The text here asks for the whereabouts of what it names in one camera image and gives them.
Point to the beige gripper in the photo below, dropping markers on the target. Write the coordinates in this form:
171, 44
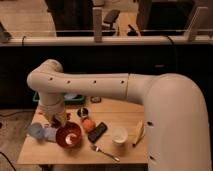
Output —
54, 112

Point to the dark grape bunch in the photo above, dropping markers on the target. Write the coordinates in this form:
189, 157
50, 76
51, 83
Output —
55, 123

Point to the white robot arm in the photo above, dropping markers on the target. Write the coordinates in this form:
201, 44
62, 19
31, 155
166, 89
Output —
175, 111

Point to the red bowl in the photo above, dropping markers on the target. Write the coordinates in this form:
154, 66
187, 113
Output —
69, 136

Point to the green plastic bin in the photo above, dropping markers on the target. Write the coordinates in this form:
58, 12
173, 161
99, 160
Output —
73, 99

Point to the clear plastic bag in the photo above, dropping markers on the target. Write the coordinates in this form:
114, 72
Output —
49, 133

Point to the small black round container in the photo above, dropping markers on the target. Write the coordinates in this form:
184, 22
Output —
83, 112

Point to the orange fruit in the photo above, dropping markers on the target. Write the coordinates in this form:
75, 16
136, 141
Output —
88, 125

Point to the small dark square object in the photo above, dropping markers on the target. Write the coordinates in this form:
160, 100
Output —
95, 99

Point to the black remote control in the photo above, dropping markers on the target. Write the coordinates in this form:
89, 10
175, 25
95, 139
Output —
94, 135

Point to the wooden table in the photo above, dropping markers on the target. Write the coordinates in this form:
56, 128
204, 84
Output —
113, 113

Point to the white railing bar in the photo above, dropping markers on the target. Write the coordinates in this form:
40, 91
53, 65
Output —
106, 41

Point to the white paper cup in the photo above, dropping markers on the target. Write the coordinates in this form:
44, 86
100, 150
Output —
119, 135

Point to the banana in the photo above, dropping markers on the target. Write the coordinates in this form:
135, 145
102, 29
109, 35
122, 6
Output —
138, 133

